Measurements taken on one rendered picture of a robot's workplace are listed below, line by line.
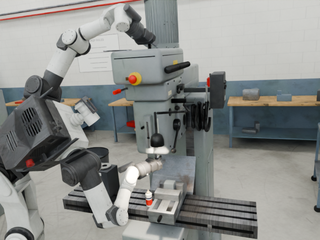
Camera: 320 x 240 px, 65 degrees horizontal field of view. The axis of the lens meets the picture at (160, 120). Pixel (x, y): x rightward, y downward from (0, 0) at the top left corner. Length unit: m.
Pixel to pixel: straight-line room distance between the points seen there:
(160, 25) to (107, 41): 4.82
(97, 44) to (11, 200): 5.38
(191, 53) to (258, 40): 1.36
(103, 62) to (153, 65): 5.27
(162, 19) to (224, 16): 4.07
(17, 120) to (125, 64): 0.52
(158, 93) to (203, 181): 0.91
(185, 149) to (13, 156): 1.14
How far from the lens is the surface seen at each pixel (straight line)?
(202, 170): 1.91
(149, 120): 1.32
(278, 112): 5.71
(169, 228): 1.59
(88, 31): 1.29
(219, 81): 1.54
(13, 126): 1.19
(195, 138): 1.83
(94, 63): 6.55
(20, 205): 1.43
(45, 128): 1.06
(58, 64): 1.31
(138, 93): 1.32
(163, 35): 1.55
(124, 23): 1.20
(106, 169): 1.73
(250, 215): 1.58
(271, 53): 5.54
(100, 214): 1.18
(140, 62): 1.19
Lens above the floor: 1.87
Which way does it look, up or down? 15 degrees down
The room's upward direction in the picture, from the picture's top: 4 degrees counter-clockwise
